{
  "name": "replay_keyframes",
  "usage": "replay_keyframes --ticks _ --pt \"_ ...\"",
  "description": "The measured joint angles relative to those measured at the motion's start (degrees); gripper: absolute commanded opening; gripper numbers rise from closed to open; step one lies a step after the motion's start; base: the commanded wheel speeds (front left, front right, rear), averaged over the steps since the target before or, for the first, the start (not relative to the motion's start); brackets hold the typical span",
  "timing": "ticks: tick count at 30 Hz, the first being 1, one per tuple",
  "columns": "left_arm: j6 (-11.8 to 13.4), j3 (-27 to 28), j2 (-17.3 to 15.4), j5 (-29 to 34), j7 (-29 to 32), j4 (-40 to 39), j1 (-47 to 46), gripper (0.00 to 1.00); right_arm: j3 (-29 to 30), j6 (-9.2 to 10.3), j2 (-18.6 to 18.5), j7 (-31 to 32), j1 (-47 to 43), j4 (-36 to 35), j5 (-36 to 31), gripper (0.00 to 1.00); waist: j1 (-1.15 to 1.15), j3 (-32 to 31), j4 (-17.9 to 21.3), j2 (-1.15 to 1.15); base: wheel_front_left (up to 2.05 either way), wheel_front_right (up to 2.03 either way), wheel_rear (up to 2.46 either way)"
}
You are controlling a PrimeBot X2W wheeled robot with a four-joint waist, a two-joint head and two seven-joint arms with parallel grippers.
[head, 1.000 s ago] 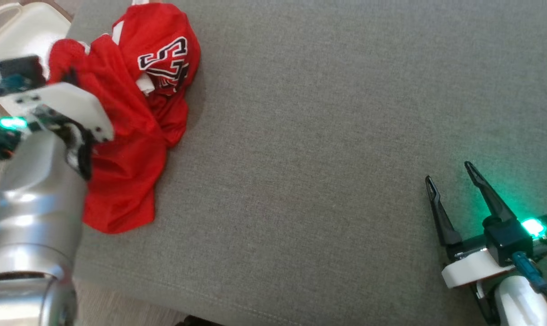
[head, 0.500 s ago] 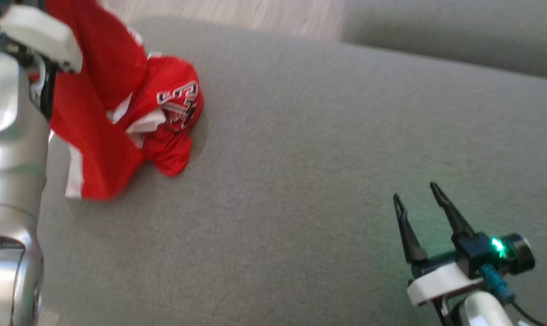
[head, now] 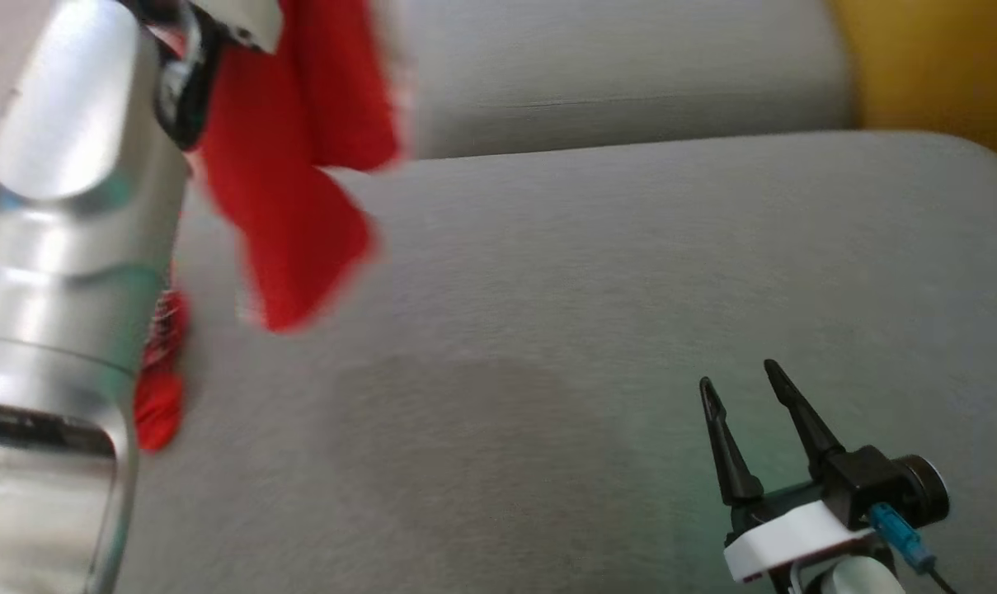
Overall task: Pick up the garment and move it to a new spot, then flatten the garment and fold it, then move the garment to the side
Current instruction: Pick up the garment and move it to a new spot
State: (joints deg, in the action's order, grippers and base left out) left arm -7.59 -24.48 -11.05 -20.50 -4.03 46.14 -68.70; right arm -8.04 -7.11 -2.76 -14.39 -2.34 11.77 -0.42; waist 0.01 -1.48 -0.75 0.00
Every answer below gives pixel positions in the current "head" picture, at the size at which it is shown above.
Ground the black cable with blue connector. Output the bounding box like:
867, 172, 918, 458
868, 502, 961, 594

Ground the red and white jersey shirt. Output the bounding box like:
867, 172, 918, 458
133, 0, 404, 453

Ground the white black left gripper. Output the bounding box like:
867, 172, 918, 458
135, 0, 285, 153

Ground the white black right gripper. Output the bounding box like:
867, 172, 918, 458
700, 360, 950, 582

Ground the grey fabric sofa seat cushion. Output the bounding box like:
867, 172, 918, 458
115, 130, 997, 594

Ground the grey fabric sofa back cushion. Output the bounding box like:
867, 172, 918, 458
366, 0, 858, 162

